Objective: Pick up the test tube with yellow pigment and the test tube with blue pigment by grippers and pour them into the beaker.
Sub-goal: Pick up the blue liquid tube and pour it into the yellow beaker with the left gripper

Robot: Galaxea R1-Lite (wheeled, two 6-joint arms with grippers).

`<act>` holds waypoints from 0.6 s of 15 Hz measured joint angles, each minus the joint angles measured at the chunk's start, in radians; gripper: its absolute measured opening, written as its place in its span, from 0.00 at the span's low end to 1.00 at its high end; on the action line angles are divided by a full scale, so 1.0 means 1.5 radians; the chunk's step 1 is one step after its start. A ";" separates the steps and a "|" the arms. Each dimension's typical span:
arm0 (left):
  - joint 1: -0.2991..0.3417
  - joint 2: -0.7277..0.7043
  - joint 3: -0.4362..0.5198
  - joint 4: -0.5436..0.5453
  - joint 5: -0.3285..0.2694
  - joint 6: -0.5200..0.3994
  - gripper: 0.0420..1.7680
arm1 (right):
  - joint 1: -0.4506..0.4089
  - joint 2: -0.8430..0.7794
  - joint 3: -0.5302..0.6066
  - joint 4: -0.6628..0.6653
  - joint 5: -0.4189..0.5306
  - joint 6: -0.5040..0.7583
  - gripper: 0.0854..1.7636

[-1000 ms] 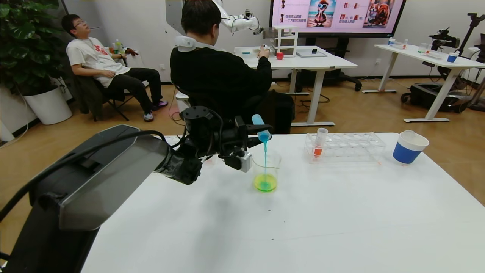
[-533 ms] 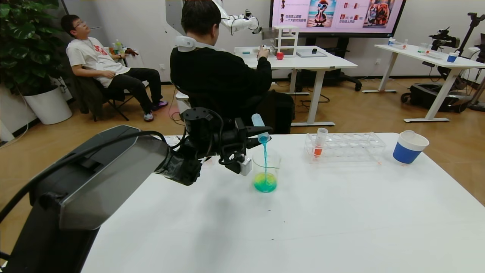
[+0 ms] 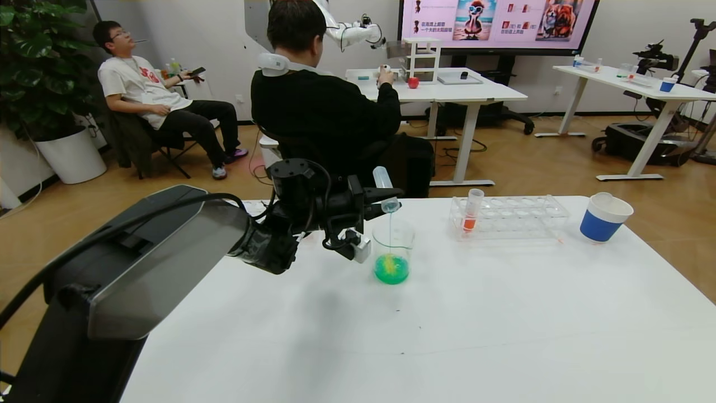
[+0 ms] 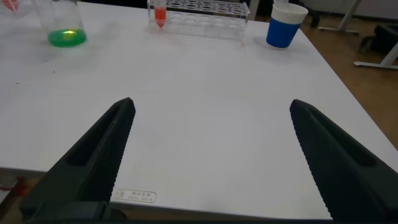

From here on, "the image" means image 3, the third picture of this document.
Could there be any white box on floor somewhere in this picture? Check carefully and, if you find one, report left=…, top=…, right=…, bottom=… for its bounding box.
left=259, top=134, right=280, bottom=168

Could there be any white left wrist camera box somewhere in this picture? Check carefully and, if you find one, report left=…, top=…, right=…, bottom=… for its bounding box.
left=351, top=228, right=373, bottom=264

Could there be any white desk with lab items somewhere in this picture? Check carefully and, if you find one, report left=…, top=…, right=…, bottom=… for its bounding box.
left=534, top=65, right=716, bottom=182

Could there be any black screen stand base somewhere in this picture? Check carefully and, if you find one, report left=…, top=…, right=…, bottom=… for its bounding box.
left=431, top=55, right=535, bottom=137

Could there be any white neck band device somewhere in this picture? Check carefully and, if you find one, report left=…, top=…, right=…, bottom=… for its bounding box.
left=257, top=52, right=336, bottom=77

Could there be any blue white paper cup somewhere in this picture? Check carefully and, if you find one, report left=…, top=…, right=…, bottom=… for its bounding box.
left=580, top=191, right=634, bottom=243

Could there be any black folding chair with jacket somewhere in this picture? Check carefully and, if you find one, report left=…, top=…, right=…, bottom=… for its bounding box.
left=106, top=106, right=202, bottom=180

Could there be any white humanoid robot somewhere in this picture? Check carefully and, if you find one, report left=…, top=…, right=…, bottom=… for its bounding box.
left=319, top=0, right=388, bottom=51

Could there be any black tripod stand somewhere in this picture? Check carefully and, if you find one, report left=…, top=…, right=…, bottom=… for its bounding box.
left=671, top=20, right=716, bottom=85

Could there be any blue pigment test tube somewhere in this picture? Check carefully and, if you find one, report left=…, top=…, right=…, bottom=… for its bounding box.
left=373, top=166, right=401, bottom=213

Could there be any black office chair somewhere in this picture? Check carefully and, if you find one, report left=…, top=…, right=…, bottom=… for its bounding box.
left=263, top=133, right=436, bottom=200

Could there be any clear glass beaker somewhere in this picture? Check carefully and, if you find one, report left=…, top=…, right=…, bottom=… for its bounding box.
left=373, top=218, right=416, bottom=285

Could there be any person in black clothes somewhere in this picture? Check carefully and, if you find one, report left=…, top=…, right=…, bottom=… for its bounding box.
left=251, top=0, right=436, bottom=199

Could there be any white desk with apple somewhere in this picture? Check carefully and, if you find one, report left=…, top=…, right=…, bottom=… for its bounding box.
left=344, top=67, right=529, bottom=187

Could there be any red pigment test tube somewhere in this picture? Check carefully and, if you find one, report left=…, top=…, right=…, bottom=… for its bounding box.
left=462, top=189, right=485, bottom=232

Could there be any grey flat tray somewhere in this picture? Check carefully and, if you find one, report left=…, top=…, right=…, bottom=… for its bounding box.
left=437, top=73, right=483, bottom=86

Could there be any large wall display screen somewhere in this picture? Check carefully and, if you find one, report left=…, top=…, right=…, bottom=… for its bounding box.
left=397, top=0, right=600, bottom=57

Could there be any small white drawer organizer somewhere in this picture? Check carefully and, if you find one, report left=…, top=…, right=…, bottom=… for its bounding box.
left=402, top=38, right=441, bottom=85

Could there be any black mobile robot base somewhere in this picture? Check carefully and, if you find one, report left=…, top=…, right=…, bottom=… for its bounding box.
left=591, top=123, right=694, bottom=167

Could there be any white plant pot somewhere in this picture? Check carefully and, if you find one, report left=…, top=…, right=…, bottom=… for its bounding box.
left=35, top=128, right=108, bottom=185

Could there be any person in white t-shirt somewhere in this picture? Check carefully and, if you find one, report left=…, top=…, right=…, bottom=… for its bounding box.
left=92, top=21, right=249, bottom=181

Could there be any green leafy plant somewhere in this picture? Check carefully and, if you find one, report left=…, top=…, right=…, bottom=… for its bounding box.
left=0, top=0, right=107, bottom=140

